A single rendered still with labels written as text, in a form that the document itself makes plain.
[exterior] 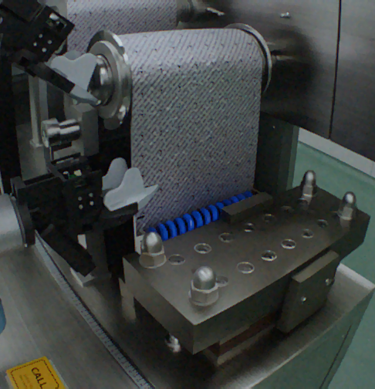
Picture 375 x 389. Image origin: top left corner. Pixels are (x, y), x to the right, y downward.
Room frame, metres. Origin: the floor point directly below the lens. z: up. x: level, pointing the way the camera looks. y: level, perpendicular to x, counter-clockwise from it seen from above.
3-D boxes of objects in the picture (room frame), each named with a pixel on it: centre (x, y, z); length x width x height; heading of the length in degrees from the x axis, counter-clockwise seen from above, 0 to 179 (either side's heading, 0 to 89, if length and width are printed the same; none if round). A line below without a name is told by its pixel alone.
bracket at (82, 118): (0.56, 0.17, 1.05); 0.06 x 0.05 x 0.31; 128
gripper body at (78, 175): (0.44, 0.17, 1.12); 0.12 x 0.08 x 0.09; 128
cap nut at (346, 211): (0.57, -0.28, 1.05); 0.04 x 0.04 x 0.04
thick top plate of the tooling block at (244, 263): (0.51, -0.12, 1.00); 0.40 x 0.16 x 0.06; 128
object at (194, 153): (0.58, -0.02, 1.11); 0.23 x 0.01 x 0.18; 128
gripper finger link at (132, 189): (0.49, 0.07, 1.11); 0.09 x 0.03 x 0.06; 127
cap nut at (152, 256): (0.44, 0.04, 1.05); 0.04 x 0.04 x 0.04
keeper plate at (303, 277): (0.44, -0.19, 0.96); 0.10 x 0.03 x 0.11; 128
